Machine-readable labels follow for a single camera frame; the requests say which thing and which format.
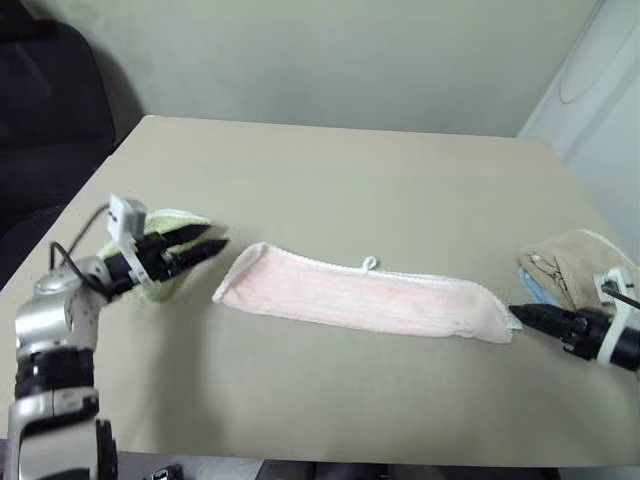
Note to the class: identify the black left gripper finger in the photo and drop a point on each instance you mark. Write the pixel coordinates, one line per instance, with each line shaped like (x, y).
(189, 234)
(200, 252)

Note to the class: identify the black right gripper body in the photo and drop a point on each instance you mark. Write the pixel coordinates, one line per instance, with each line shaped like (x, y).
(587, 332)

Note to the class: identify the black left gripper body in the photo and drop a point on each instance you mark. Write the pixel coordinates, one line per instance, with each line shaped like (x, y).
(155, 257)

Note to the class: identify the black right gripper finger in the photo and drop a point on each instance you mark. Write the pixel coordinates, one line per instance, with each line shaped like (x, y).
(542, 312)
(547, 327)

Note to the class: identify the pink towel with white trim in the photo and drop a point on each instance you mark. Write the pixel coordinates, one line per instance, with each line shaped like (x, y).
(350, 295)

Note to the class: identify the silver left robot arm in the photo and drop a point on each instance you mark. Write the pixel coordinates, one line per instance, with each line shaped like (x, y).
(42, 320)

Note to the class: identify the light blue towel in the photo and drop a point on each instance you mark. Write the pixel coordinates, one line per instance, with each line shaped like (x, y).
(530, 287)

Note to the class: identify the green folded towel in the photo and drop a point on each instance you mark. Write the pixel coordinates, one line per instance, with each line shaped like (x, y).
(162, 291)

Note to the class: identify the beige towel with dark print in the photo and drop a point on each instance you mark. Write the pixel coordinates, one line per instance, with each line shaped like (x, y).
(565, 252)

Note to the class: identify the black chair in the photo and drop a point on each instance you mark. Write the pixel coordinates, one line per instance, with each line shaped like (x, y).
(50, 125)

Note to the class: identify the small black and white device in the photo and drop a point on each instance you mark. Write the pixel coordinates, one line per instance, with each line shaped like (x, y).
(165, 473)

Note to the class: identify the white panel with oval mark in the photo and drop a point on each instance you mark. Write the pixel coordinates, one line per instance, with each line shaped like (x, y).
(600, 100)

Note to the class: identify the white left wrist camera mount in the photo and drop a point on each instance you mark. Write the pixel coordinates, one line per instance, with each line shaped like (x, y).
(125, 212)

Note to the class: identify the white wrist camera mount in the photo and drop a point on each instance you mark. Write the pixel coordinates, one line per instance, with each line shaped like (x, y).
(125, 212)
(620, 277)

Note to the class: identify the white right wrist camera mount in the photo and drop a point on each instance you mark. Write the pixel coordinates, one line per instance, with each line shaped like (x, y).
(620, 277)

